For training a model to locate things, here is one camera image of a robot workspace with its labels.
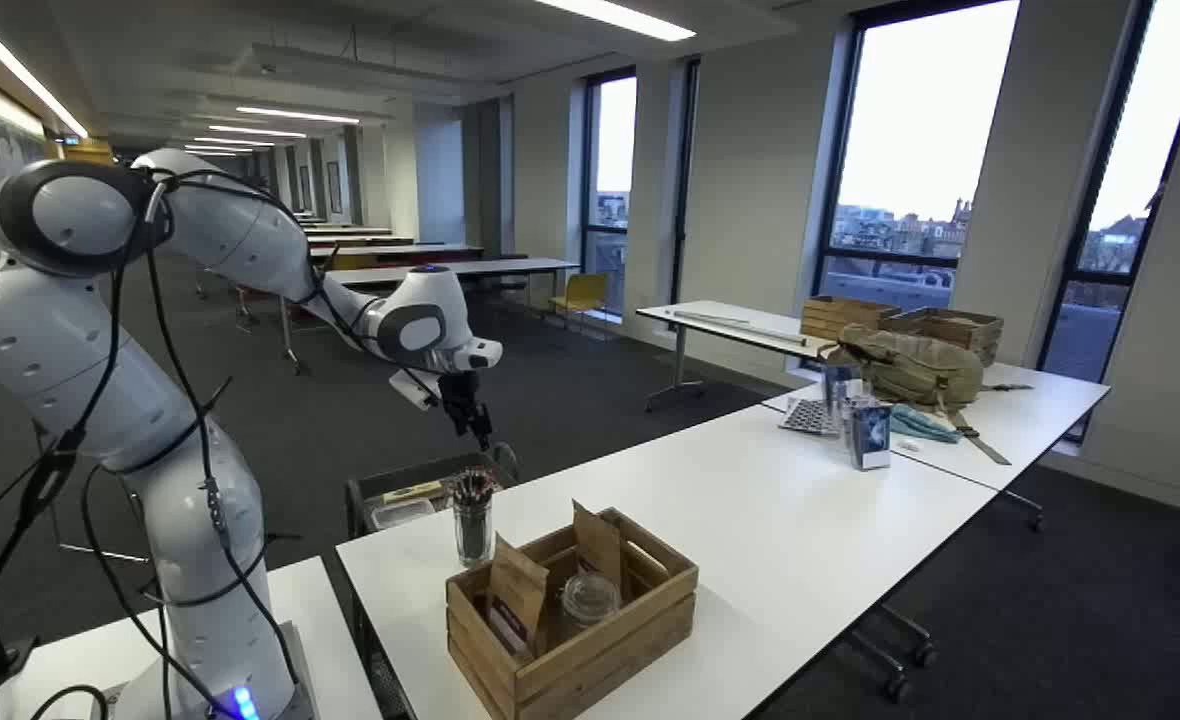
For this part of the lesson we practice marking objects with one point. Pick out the long white background table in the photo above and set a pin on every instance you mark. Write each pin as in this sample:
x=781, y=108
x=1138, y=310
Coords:
x=391, y=249
x=511, y=268

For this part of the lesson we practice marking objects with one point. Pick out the teal flat object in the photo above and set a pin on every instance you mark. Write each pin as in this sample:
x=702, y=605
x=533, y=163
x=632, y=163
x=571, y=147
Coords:
x=923, y=427

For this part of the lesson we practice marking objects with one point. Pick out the dark wooden crate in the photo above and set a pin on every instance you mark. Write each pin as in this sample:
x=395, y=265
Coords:
x=955, y=331

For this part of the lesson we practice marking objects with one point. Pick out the large brown cardboard piece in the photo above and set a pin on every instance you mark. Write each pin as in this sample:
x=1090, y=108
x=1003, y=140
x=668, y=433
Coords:
x=519, y=586

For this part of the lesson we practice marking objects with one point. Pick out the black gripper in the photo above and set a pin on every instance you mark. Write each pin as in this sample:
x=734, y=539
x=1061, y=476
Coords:
x=461, y=393

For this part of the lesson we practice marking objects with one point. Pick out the tan white oblong object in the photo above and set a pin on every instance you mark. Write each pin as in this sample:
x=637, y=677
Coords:
x=411, y=496

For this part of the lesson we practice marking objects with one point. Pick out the blue white carton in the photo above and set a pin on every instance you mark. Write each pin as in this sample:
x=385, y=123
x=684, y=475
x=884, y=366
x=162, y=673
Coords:
x=868, y=439

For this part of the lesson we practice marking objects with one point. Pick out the yellow chair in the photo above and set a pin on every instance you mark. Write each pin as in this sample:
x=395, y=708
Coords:
x=580, y=296

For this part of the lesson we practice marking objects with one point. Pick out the small brown cardboard piece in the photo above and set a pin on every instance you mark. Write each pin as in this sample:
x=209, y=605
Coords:
x=597, y=547

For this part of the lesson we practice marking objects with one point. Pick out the olive green backpack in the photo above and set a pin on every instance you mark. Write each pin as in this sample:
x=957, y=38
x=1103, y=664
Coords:
x=913, y=366

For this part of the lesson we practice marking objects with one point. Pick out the white folding side table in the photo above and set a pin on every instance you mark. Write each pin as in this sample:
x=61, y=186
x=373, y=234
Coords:
x=721, y=327

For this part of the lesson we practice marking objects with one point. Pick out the clear glass jar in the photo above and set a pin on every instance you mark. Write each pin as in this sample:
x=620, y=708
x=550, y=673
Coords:
x=591, y=603

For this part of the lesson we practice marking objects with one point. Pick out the clear plastic container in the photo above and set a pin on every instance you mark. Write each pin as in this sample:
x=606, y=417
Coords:
x=837, y=397

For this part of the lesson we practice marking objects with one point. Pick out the slatted wooden crate with items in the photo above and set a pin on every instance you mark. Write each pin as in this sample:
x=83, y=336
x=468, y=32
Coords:
x=591, y=652

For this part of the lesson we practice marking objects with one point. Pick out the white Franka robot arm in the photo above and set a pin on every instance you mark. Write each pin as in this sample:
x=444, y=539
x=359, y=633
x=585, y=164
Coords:
x=52, y=345

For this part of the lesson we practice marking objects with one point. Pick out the black pen cup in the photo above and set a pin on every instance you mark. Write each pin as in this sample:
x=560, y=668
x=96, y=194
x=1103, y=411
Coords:
x=474, y=521

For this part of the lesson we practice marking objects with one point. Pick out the ceiling light strip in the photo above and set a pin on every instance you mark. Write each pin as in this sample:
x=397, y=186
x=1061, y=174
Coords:
x=616, y=19

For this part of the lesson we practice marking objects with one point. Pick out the flat cardboard box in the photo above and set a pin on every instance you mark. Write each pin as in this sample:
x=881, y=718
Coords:
x=840, y=317

